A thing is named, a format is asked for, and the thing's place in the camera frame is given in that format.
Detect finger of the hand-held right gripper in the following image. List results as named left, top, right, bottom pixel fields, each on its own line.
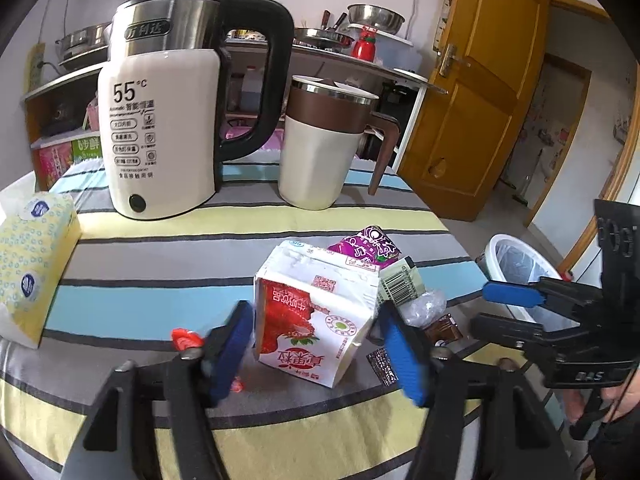
left=482, top=276, right=608, bottom=328
left=470, top=312, right=608, bottom=357

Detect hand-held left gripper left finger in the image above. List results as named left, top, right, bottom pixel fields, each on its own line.
left=60, top=300, right=256, bottom=480

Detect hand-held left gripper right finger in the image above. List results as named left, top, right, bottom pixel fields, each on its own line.
left=367, top=302, right=576, bottom=480

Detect black snack wrapper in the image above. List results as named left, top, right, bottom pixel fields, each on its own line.
left=366, top=349, right=401, bottom=387

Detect white bin with plastic liner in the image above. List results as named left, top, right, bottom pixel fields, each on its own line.
left=486, top=233, right=568, bottom=321

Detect small red candy wrapper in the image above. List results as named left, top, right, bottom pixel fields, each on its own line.
left=171, top=328, right=244, bottom=394

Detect clear plastic wrap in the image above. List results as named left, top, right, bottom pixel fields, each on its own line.
left=402, top=290, right=447, bottom=330

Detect green white snack wrapper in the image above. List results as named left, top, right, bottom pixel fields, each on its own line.
left=378, top=257, right=426, bottom=306

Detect red strawberry milk carton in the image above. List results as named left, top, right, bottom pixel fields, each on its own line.
left=253, top=240, right=383, bottom=390

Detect purple snack wrapper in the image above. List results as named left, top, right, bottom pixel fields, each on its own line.
left=327, top=225, right=403, bottom=272

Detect person's right hand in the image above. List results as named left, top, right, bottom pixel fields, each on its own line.
left=562, top=365, right=640, bottom=442

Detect wooden door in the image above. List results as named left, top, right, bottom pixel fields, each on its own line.
left=397, top=0, right=551, bottom=222

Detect beige mug with brown lid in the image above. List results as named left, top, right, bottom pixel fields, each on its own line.
left=277, top=75, right=401, bottom=211

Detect white steel electric kettle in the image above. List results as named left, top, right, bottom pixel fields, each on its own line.
left=96, top=0, right=296, bottom=222

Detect yellow tissue pack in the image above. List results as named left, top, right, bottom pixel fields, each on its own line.
left=0, top=187, right=82, bottom=350

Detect pink pack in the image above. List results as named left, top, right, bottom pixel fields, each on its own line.
left=37, top=142, right=76, bottom=191

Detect plastic oil jug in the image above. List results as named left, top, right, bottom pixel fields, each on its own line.
left=241, top=65, right=266, bottom=111

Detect white plastic basin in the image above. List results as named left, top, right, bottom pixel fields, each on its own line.
left=350, top=24, right=416, bottom=73

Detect pink plastic basket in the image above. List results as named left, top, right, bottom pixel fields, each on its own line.
left=82, top=100, right=103, bottom=133

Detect red bottle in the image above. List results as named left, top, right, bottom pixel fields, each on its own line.
left=351, top=25, right=378, bottom=61

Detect white kitchen shelf unit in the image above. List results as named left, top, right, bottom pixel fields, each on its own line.
left=22, top=42, right=448, bottom=191

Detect steel bowl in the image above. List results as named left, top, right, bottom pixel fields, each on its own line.
left=346, top=4, right=406, bottom=36

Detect steel frying pan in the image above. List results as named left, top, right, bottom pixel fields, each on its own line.
left=292, top=27, right=353, bottom=51

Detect steel steamer pots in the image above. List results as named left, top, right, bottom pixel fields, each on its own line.
left=55, top=22, right=113, bottom=61

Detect metal door handle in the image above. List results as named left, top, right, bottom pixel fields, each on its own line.
left=439, top=42, right=472, bottom=78

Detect wall power strip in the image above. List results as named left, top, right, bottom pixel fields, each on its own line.
left=25, top=42, right=46, bottom=96

